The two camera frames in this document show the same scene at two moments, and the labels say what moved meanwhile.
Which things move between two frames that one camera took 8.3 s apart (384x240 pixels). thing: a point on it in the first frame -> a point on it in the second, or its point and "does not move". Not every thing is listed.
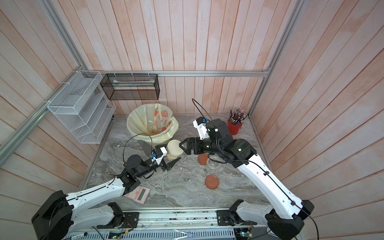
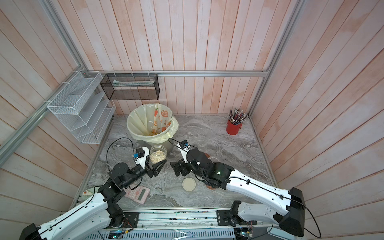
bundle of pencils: x=237 y=116 does not move
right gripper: x=197 y=142 -> x=177 y=166
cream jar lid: x=173 y=149 -> x=188 y=184
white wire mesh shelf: x=85 y=109 does not move
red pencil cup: x=233 y=129 does not move
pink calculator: x=139 y=194 does not move
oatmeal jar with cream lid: x=173 y=154 -> x=157 y=154
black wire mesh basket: x=131 y=86 does not move
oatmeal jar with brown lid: x=213 y=164 does not move
